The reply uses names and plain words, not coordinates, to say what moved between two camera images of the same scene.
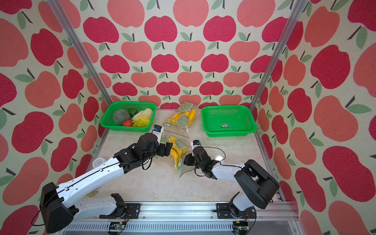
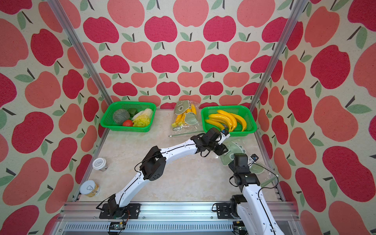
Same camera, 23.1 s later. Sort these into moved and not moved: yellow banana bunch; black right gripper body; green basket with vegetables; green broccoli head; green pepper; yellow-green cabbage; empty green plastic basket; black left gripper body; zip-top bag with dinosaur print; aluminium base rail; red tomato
Moved: zip-top bag with dinosaur print; black right gripper body; black left gripper body; yellow banana bunch
Not moved: red tomato; aluminium base rail; green basket with vegetables; yellow-green cabbage; empty green plastic basket; green pepper; green broccoli head
